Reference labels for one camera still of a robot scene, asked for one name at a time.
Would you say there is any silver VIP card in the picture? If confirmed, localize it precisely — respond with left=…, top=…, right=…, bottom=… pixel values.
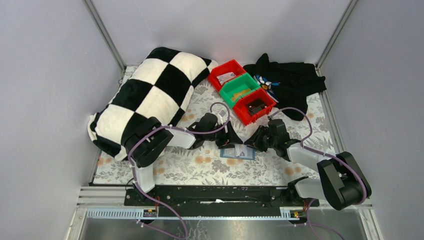
left=234, top=144, right=248, bottom=157

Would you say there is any blue card holder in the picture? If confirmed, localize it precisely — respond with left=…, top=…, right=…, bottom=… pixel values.
left=220, top=144, right=256, bottom=160

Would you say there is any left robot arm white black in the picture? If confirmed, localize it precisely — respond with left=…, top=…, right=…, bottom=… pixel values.
left=123, top=113, right=243, bottom=193

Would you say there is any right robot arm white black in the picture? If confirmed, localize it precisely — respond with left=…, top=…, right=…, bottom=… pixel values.
left=244, top=119, right=372, bottom=211

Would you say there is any floral patterned table mat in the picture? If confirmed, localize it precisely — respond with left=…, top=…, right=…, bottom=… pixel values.
left=90, top=80, right=335, bottom=186

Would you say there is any black object in bin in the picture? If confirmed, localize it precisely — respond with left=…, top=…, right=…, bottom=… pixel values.
left=246, top=98, right=267, bottom=116

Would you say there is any near red plastic bin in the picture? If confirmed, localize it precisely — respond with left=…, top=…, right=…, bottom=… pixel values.
left=232, top=88, right=276, bottom=126

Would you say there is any yellow item in green bin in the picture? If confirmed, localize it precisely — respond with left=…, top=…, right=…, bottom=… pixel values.
left=231, top=88, right=251, bottom=102

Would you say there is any green plastic bin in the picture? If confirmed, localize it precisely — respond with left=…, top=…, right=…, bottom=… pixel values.
left=219, top=73, right=260, bottom=108

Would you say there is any small colourful toy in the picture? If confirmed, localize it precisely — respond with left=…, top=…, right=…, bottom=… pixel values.
left=253, top=74, right=280, bottom=91

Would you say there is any black cloth garment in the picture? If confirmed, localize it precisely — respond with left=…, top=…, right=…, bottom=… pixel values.
left=243, top=53, right=327, bottom=121

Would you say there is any black white checkered pillow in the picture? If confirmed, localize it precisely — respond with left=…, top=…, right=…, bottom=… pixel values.
left=87, top=46, right=219, bottom=161

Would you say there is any far red plastic bin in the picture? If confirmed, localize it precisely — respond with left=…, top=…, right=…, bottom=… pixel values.
left=207, top=59, right=246, bottom=92

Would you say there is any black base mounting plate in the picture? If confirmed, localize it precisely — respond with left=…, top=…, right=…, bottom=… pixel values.
left=124, top=185, right=311, bottom=213

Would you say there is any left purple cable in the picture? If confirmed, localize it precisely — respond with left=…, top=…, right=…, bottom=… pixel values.
left=127, top=101, right=232, bottom=240

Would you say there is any purple cable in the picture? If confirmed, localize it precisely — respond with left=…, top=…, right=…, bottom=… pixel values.
left=127, top=101, right=232, bottom=240
left=266, top=106, right=369, bottom=240

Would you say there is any perforated metal rail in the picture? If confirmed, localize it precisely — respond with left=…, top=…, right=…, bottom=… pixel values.
left=86, top=207, right=299, bottom=221

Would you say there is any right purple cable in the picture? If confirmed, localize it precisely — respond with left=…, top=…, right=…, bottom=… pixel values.
left=266, top=106, right=369, bottom=240

